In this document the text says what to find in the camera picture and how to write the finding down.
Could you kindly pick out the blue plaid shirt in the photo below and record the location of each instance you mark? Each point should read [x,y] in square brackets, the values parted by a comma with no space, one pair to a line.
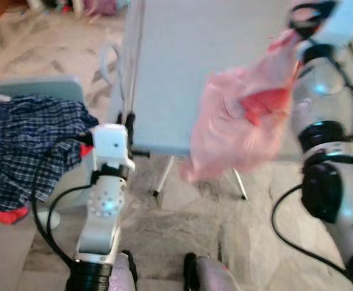
[31,145]

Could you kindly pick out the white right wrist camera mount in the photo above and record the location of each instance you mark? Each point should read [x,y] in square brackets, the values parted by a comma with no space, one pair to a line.
[346,21]

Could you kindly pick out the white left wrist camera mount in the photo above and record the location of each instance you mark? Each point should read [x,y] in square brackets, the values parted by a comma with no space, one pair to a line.
[111,145]

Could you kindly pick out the pale blue plastic chair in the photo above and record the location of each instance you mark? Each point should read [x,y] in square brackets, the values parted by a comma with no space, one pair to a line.
[37,88]

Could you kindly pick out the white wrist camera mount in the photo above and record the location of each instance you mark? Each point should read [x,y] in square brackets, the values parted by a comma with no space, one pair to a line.
[111,145]
[346,21]

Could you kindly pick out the grey folding table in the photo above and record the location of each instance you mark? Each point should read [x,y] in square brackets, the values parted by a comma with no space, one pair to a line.
[182,60]

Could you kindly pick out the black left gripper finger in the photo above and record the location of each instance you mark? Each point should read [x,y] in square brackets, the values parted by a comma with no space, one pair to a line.
[128,124]

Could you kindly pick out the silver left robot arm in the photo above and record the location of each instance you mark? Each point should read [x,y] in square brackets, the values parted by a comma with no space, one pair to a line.
[100,212]

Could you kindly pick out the silver robot leg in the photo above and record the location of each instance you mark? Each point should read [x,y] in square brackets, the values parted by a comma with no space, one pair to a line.
[215,276]
[123,273]

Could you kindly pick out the pink garment with red patch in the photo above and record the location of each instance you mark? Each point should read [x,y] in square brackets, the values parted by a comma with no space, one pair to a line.
[237,139]

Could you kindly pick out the silver robot right leg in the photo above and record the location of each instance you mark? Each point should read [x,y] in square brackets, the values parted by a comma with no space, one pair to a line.
[215,276]

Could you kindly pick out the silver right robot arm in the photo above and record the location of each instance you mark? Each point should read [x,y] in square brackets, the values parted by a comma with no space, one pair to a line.
[321,91]

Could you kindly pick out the silver robot left leg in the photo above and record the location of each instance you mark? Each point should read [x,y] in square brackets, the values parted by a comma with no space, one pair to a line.
[123,273]

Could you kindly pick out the white plastic hanger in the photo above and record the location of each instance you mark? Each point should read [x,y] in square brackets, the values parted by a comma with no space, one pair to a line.
[103,63]

